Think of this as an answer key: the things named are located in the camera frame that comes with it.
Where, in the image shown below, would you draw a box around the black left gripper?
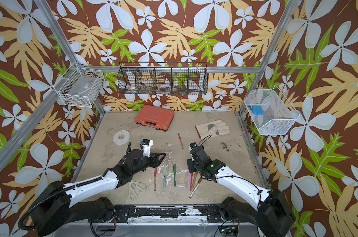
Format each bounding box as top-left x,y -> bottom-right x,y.
132,151 -> 167,177

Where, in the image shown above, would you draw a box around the red brown pen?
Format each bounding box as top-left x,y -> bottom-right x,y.
191,171 -> 198,189

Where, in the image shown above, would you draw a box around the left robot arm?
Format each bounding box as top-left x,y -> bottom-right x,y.
18,149 -> 166,237

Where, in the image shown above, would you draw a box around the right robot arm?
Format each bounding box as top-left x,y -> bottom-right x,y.
187,143 -> 296,237

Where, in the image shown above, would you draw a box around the light green pen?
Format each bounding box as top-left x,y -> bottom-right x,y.
163,165 -> 167,188

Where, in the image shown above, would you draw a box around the red pen on table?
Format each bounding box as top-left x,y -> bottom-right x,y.
154,167 -> 158,192

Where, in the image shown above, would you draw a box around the dark green pen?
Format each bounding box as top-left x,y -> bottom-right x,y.
173,164 -> 177,187

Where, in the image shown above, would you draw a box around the brown white marker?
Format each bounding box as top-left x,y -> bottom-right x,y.
189,177 -> 203,198

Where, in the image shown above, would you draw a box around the red plastic tool case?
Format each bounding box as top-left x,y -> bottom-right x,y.
135,105 -> 175,131

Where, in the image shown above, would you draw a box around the white canvas work glove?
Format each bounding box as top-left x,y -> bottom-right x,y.
195,120 -> 231,139

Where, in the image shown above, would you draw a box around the white tape roll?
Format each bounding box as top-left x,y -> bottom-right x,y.
112,130 -> 131,145

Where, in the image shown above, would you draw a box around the blue object in basket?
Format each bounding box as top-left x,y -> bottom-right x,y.
249,105 -> 263,116

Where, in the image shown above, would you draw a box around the white mesh basket right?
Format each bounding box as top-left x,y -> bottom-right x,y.
244,86 -> 300,136

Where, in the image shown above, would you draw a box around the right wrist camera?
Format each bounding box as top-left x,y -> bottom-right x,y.
189,142 -> 197,150

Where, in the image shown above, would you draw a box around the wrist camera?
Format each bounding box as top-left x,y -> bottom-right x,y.
140,139 -> 153,158
189,142 -> 197,150

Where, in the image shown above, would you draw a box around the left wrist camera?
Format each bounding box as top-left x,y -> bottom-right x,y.
140,139 -> 153,158

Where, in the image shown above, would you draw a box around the beige handled scissors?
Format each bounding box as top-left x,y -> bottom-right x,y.
129,180 -> 147,200

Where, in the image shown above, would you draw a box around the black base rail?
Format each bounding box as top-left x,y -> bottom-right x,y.
114,204 -> 223,223

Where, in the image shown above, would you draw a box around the black wire basket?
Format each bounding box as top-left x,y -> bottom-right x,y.
116,62 -> 209,95

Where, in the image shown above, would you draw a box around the white wire basket left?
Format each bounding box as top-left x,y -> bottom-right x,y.
54,63 -> 105,108

